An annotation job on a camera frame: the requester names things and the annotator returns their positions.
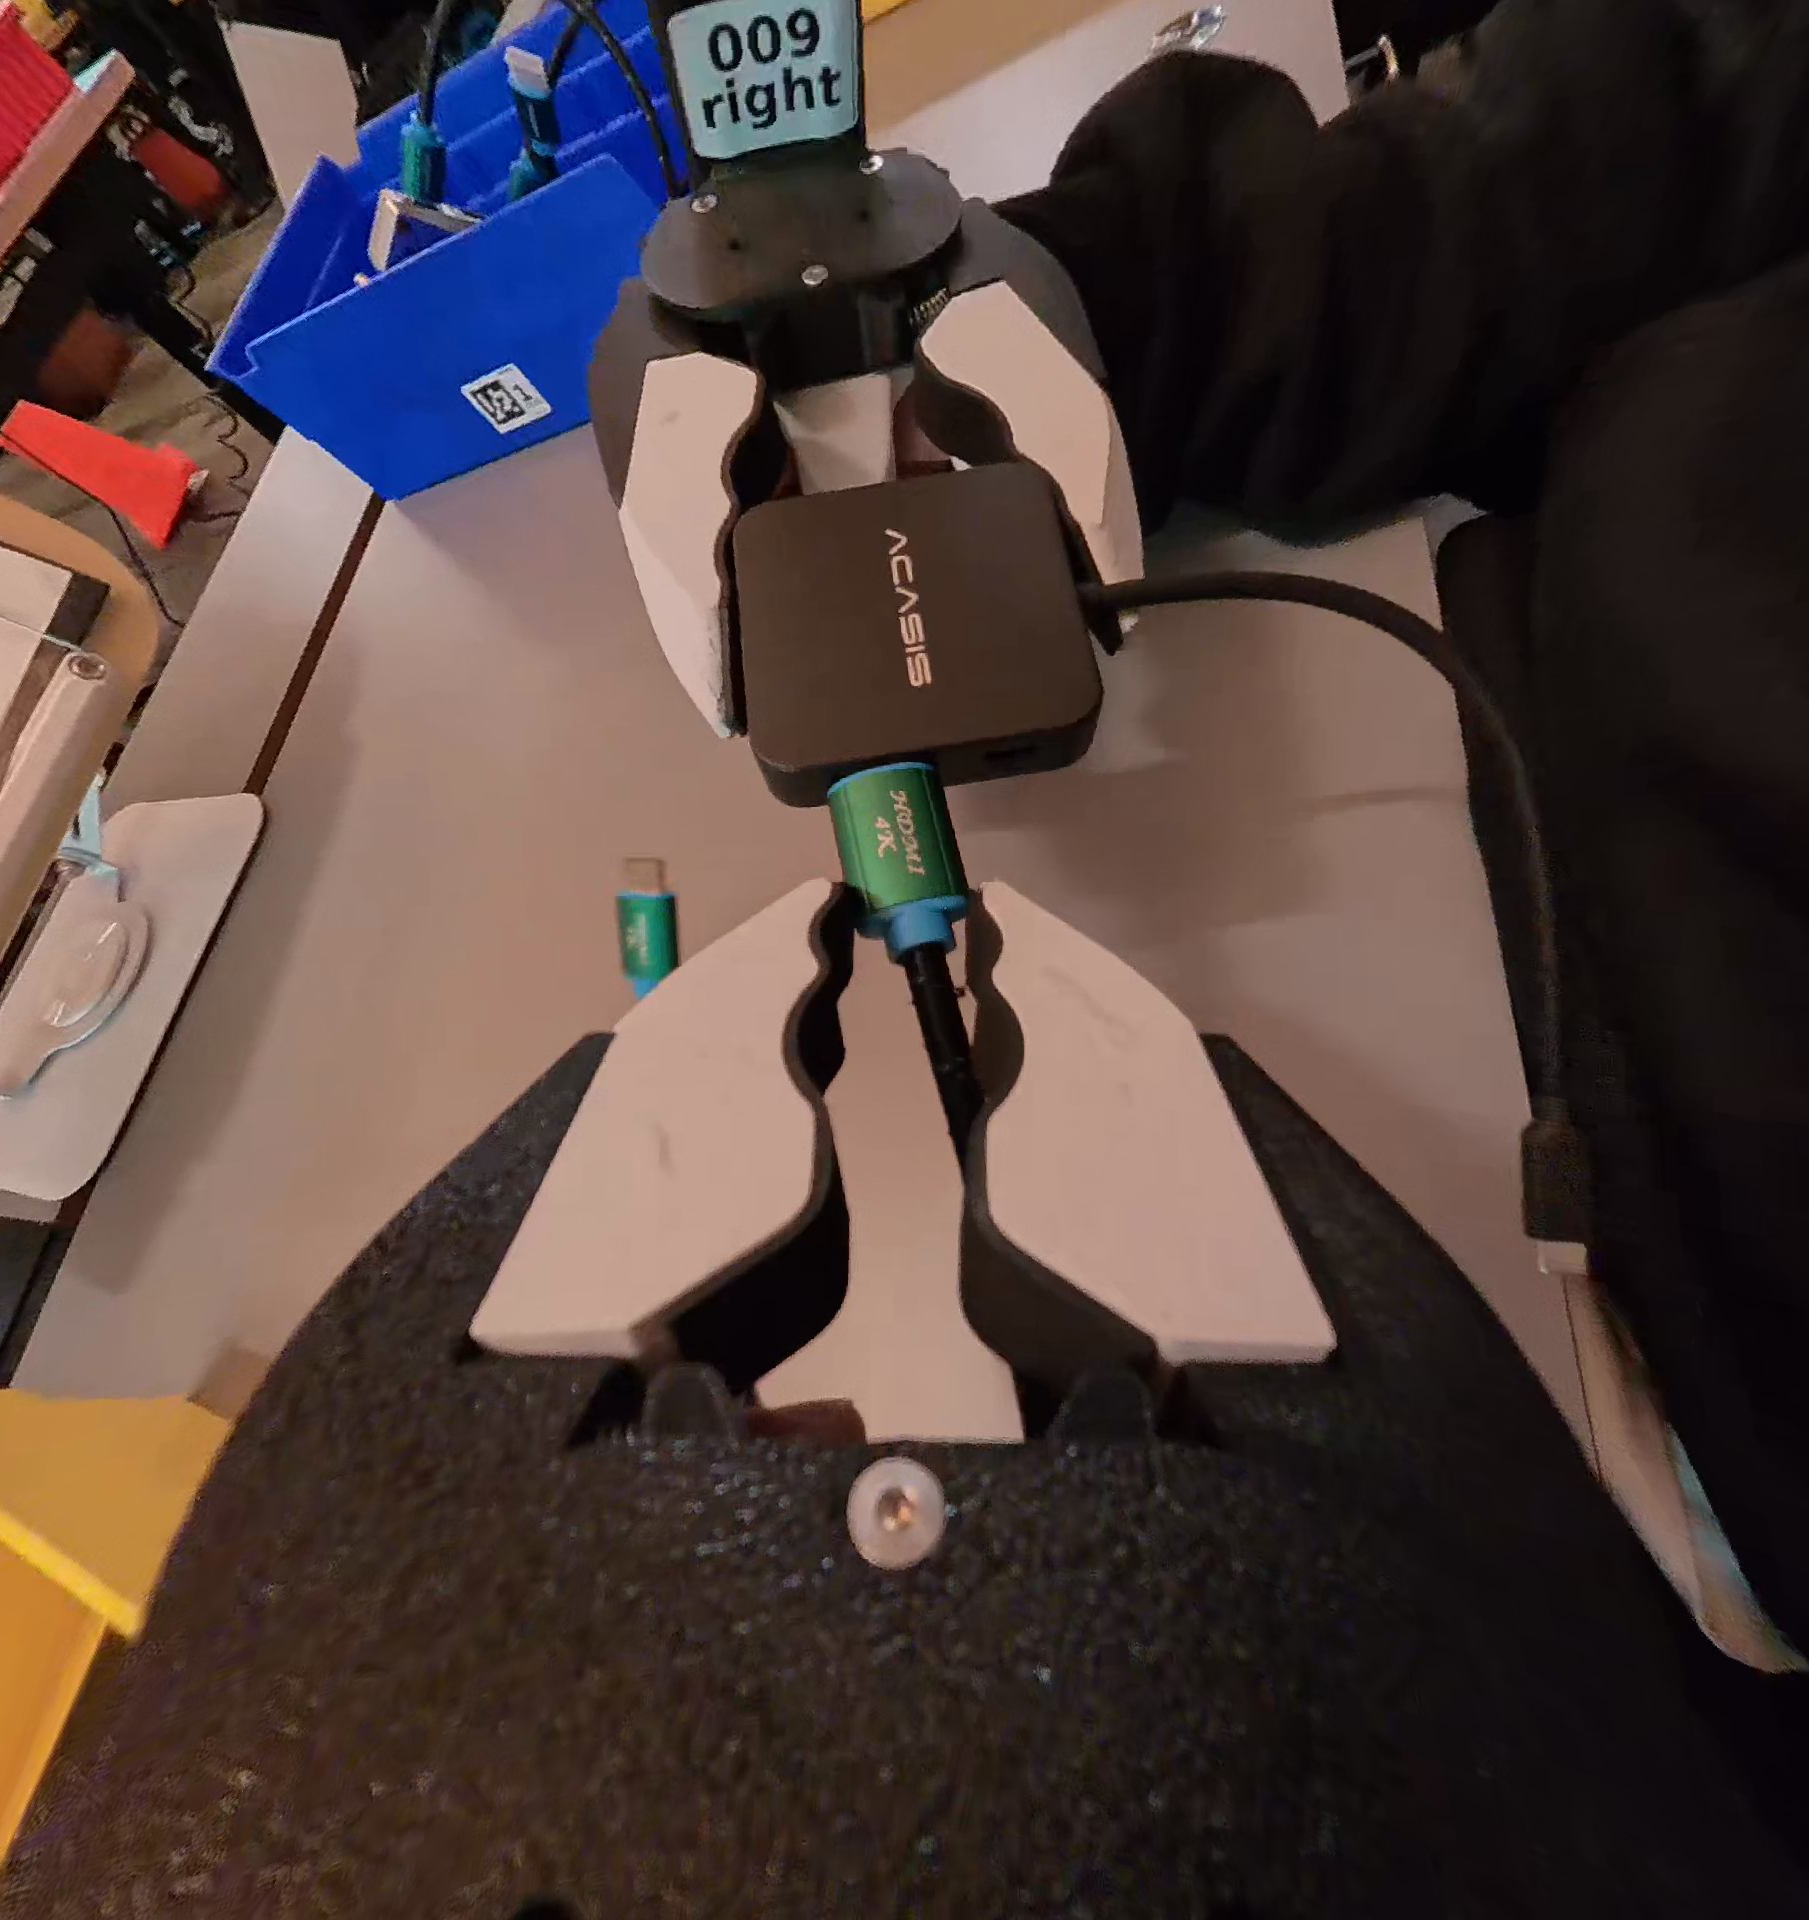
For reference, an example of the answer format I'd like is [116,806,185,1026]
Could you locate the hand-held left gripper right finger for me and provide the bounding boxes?
[958,879,1341,1402]

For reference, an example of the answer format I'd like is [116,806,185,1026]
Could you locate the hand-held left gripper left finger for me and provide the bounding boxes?
[468,878,852,1383]

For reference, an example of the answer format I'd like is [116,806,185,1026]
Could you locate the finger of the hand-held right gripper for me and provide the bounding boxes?
[917,282,1148,588]
[618,353,772,741]

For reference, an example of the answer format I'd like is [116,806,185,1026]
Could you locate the black square hub with cable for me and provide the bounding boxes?
[724,463,1598,1281]

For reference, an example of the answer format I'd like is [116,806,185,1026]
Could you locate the blue storage bin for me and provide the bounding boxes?
[206,0,697,505]

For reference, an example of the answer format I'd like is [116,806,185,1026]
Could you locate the short braided cable green plugs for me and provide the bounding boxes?
[616,763,993,1159]

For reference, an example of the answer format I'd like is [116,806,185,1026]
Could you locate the yellow storage bin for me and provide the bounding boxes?
[0,1386,233,1920]

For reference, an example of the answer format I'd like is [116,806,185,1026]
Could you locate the person's right forearm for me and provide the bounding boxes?
[994,52,1809,542]

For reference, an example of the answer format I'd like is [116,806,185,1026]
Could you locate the grey desk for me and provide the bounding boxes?
[10,0,1597,1442]

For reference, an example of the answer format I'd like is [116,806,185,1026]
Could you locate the grey metal stand base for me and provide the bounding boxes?
[0,793,270,1203]

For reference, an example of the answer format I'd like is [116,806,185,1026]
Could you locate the red-orange plastic piece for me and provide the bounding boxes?
[0,400,196,548]

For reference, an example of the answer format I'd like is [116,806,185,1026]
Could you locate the person's black jacket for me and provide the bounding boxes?
[1436,511,1809,1920]

